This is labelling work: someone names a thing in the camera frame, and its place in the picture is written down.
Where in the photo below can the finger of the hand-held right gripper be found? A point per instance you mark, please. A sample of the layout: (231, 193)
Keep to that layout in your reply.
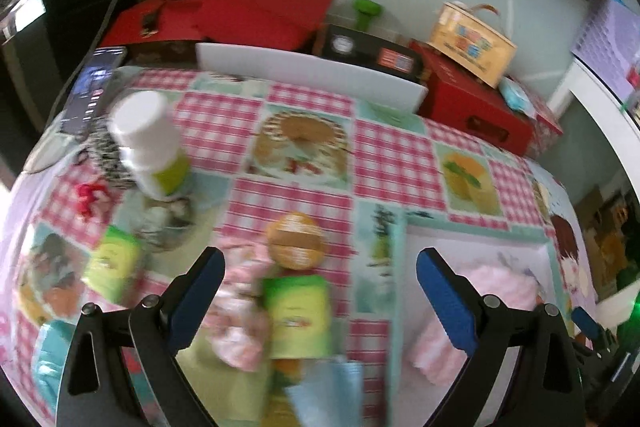
(586, 325)

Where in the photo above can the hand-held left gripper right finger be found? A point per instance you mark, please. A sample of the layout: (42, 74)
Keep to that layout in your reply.
(445, 302)

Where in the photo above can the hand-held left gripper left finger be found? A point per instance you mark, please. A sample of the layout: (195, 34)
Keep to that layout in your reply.
(197, 302)

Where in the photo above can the green tissue packet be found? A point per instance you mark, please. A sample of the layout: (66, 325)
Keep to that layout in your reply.
(112, 264)
(295, 312)

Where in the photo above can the leopard print scrunchie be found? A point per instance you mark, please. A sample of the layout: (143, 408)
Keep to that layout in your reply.
(107, 162)

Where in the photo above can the pink fluffy towel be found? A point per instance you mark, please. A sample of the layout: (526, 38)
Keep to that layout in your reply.
(490, 297)

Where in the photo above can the brown cardboard box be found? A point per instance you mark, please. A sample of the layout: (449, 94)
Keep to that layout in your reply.
(610, 247)

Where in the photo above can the light green cloth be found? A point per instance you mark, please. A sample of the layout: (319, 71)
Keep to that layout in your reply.
(225, 392)

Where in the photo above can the blue face mask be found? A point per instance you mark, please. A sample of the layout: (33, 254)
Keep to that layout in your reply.
(330, 392)

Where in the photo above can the pink checked printed tablecloth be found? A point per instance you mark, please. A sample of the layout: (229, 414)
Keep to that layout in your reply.
(390, 157)

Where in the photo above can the white pill bottle green label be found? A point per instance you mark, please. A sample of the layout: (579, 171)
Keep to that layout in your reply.
(145, 132)

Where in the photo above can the red cardboard box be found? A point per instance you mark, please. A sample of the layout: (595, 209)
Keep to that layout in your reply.
(465, 97)

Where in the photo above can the light blue packet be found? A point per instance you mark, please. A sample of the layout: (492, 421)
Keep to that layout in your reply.
(517, 96)

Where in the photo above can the smartphone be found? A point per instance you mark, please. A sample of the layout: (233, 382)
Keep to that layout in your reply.
(92, 92)

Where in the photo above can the white plastic board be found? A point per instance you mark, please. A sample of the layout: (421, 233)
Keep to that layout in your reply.
(310, 72)

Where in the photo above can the black cardboard box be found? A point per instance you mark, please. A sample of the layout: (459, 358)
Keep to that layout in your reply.
(360, 47)

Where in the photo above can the purple storage drawers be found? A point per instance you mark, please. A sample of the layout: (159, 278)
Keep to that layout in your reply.
(610, 42)

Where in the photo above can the flat red gift box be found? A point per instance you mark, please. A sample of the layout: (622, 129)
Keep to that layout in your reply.
(130, 22)

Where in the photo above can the green plastic knob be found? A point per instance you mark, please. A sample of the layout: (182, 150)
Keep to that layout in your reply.
(367, 9)

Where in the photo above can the large red gift box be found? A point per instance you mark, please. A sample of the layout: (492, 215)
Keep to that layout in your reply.
(260, 2)

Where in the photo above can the black cabinet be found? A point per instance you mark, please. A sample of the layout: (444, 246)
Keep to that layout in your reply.
(75, 7)

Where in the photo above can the white furniture frame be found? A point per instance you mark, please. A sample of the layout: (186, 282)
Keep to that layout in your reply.
(600, 107)

